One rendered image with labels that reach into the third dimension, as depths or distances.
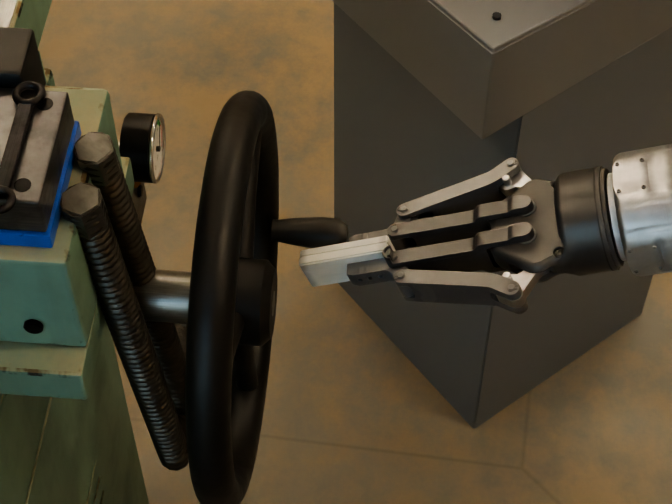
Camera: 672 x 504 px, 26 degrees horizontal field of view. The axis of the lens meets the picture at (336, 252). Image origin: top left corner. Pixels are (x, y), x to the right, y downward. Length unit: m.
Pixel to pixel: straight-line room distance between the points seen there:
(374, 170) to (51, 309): 0.89
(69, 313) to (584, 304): 1.05
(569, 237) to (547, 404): 0.92
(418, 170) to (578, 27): 0.34
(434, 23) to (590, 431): 0.73
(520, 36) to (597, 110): 0.23
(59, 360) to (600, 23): 0.68
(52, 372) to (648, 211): 0.41
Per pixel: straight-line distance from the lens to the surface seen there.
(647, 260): 1.03
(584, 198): 1.02
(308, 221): 1.10
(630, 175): 1.02
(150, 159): 1.27
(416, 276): 1.05
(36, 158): 0.85
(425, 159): 1.61
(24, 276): 0.87
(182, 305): 1.00
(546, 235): 1.04
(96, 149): 0.89
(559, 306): 1.79
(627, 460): 1.90
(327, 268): 1.09
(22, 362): 0.93
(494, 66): 1.31
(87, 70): 2.30
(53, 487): 1.28
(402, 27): 1.41
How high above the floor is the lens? 1.63
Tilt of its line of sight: 53 degrees down
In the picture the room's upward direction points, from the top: straight up
